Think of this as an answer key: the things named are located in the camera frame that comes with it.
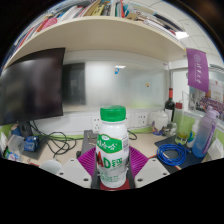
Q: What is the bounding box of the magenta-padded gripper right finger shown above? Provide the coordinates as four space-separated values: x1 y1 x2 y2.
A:
127 146 170 190

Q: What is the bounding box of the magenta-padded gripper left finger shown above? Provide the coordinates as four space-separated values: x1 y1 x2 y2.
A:
54 146 99 190

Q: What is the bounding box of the white drink bottle green cap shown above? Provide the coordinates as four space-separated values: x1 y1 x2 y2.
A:
95 105 130 189

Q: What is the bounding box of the purple translucent water bottle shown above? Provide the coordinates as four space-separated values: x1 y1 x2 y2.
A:
191 105 219 158

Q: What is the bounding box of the black desk mat red trim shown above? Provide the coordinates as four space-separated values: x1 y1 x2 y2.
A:
146 154 184 175

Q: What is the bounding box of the dark blue flat pad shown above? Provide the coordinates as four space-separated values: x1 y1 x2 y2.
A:
153 134 203 169

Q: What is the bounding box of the small blue box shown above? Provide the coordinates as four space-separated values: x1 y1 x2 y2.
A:
23 134 40 153

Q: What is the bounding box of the white round jar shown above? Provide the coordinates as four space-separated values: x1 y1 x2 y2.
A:
151 109 170 132

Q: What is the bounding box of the small white plastic bottle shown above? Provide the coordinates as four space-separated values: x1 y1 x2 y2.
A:
186 118 201 149

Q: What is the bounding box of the green drinking glass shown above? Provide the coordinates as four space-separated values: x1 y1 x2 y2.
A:
174 111 195 145

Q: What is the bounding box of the dark wine bottle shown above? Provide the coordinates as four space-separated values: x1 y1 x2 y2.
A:
164 87 176 123

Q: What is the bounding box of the group photo print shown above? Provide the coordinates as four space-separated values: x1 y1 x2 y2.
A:
196 78 224 114

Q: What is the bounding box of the black computer monitor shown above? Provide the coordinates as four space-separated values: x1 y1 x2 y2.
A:
0 47 66 138

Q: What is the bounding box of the purple hanging pennant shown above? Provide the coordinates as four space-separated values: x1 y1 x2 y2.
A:
185 48 210 94

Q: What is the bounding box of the cream shelf unit with books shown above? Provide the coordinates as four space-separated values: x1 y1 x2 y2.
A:
1 0 191 69

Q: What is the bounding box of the black cable bundle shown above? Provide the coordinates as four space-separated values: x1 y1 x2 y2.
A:
29 121 78 158

